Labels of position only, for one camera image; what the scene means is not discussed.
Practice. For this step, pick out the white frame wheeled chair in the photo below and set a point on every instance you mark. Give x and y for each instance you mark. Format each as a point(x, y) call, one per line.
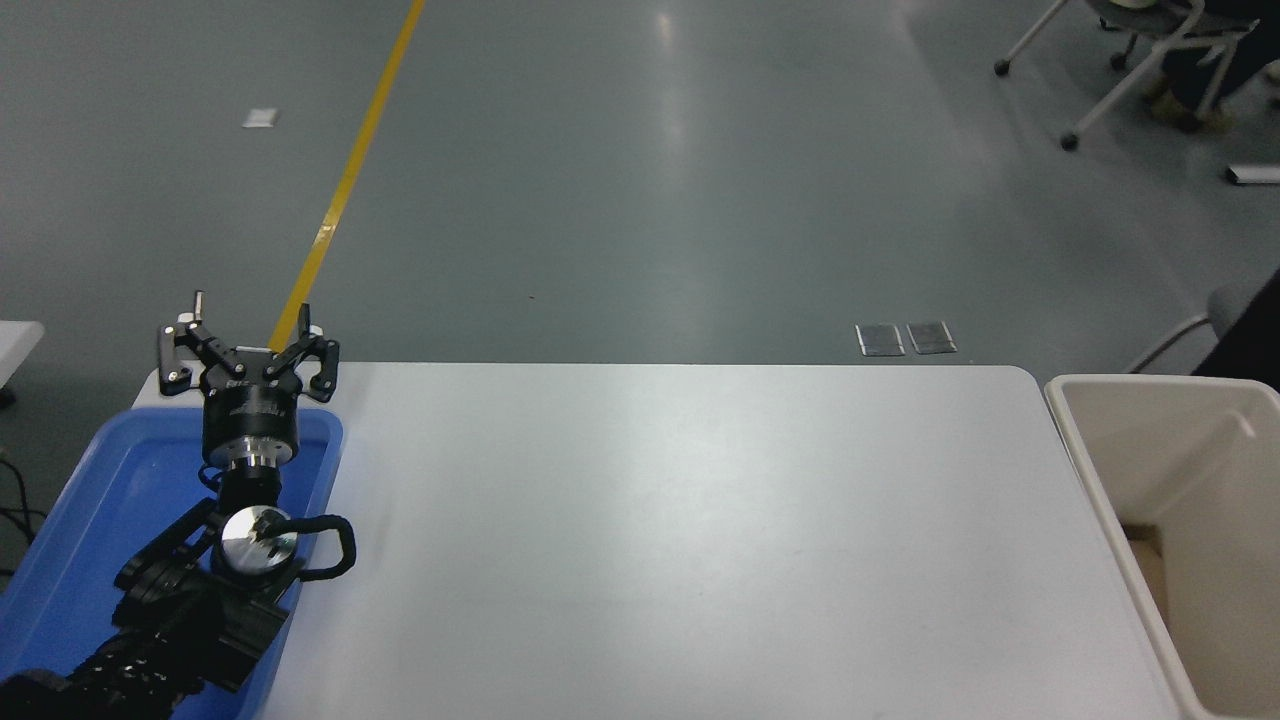
point(1170, 30)

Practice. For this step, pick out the blue plastic tray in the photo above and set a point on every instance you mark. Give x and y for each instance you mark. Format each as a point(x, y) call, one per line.
point(110, 490)

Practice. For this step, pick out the small white side table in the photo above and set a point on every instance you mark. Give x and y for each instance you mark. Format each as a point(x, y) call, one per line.
point(15, 345)

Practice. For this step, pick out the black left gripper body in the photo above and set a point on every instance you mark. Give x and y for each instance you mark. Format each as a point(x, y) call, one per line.
point(250, 420)

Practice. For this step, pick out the metal floor plate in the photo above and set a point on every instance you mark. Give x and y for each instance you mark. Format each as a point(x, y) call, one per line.
point(931, 337)
point(880, 339)

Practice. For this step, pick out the large pale plastic bin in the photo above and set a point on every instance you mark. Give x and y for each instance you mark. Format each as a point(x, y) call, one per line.
point(1200, 480)

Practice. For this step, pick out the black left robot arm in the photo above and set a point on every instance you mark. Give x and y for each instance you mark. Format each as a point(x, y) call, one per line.
point(170, 630)

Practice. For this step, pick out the white bar on floor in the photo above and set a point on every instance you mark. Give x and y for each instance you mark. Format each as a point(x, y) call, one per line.
point(1254, 174)

